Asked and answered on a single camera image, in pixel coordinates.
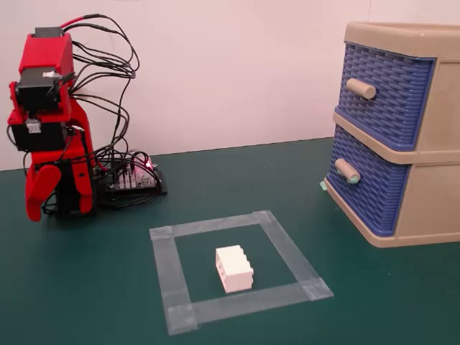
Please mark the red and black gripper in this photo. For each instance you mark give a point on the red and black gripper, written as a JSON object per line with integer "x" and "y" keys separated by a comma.
{"x": 67, "y": 187}

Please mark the small green tape piece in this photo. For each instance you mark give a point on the small green tape piece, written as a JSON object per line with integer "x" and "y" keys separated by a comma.
{"x": 323, "y": 185}

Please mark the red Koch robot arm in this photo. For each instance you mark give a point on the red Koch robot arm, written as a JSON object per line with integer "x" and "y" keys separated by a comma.
{"x": 46, "y": 54}

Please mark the beige plastic drawer cabinet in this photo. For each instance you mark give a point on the beige plastic drawer cabinet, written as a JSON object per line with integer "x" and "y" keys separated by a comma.
{"x": 431, "y": 201}

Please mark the white toy brick cube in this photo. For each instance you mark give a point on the white toy brick cube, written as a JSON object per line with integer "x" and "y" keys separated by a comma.
{"x": 237, "y": 273}

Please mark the black controller circuit board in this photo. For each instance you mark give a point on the black controller circuit board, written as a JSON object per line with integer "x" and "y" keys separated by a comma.
{"x": 143, "y": 187}

